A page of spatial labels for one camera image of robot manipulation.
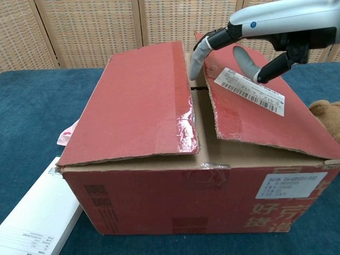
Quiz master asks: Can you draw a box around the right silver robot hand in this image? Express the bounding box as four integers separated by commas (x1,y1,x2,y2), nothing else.
189,0,340,84

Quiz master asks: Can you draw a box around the red cardboard box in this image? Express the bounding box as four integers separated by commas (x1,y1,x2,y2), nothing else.
55,31,340,236

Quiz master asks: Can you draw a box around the brown plush bear toy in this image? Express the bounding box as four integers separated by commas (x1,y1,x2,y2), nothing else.
308,99,340,146

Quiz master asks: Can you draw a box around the woven folding screen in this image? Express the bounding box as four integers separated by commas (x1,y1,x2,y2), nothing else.
0,0,340,73

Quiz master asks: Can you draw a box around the pink plastic bag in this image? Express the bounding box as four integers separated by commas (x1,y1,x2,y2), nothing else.
56,122,81,147

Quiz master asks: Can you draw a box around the white flat carton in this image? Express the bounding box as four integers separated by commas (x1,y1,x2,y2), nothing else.
0,156,84,255

